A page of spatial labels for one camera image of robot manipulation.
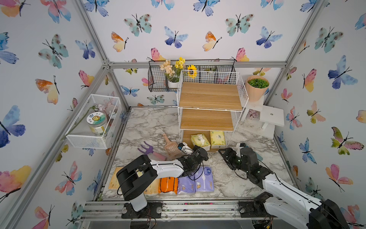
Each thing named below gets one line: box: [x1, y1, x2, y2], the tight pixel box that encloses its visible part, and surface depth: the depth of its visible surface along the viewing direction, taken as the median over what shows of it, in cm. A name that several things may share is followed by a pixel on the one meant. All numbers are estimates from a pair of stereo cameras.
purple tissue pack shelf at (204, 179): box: [194, 166, 215, 193], surface depth 79 cm
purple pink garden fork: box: [137, 141, 168, 161], surface depth 96 cm
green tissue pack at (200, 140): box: [190, 133, 212, 152], surface depth 93 cm
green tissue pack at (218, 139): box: [210, 130, 227, 149], surface depth 96 cm
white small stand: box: [240, 99, 285, 140], surface depth 98 cm
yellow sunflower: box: [187, 64, 198, 79], surface depth 84 cm
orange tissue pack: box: [158, 176, 179, 196], surface depth 78 cm
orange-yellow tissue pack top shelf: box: [143, 177, 159, 195], surface depth 79 cm
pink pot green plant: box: [245, 75, 270, 103], surface depth 88 cm
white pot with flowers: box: [159, 56, 186, 89], surface depth 85 cm
